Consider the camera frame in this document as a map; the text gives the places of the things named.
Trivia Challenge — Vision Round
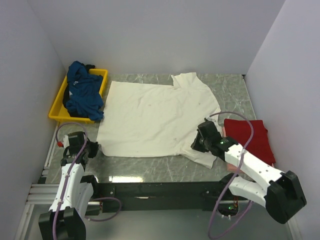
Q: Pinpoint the white t shirt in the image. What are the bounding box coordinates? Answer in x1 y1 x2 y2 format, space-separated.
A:
96 72 221 168

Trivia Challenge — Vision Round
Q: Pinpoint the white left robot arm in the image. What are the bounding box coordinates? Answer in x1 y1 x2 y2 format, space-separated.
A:
38 141 100 240

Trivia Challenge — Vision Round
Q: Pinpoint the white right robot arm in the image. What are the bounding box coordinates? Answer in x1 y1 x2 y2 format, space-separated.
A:
191 120 307 224

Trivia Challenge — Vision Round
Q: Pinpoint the folded red t shirt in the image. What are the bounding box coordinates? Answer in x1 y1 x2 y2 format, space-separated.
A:
224 119 276 166

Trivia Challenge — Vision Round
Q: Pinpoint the folded pink t shirt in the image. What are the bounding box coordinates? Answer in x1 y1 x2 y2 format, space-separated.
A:
221 126 276 173

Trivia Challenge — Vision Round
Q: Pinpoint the yellow plastic bin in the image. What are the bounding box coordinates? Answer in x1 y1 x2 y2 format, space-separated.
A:
48 68 108 124

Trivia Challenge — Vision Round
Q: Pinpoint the black base crossbeam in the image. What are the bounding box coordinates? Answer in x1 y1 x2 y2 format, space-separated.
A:
91 181 226 213

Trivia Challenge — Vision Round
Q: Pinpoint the blue t shirt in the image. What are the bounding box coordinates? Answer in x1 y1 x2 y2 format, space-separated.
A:
66 61 104 121

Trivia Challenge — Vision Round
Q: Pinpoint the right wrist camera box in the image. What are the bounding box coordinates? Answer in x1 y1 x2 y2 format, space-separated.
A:
197 120 222 142

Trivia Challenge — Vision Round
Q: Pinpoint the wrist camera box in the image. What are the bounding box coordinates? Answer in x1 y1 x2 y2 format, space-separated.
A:
57 131 85 148
197 120 222 142

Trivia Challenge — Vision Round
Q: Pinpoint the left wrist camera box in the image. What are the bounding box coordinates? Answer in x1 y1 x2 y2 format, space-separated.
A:
57 131 85 148

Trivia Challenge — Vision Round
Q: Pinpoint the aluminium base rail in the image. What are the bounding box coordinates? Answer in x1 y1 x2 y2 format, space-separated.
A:
25 183 94 206

